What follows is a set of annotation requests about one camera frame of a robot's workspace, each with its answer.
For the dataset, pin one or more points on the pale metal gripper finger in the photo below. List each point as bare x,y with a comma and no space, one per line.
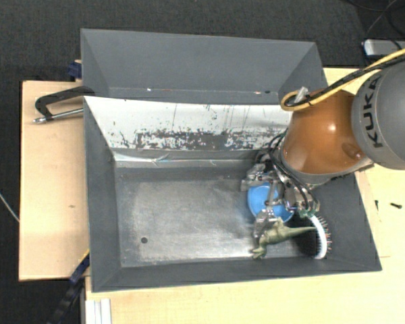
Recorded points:
256,177
264,221

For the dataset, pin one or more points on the green toy dinosaur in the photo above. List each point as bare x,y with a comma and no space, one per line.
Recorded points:
276,235

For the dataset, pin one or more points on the blue cup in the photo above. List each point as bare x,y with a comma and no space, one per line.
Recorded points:
258,201

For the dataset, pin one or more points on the white hairbrush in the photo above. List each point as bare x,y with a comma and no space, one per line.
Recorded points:
320,238

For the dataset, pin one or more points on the grey metal bin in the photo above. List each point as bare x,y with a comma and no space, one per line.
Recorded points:
189,214

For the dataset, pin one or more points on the small black screw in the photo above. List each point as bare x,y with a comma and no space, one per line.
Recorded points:
396,205

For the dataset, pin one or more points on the pale wood flat board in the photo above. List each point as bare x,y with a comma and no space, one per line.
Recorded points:
54,187

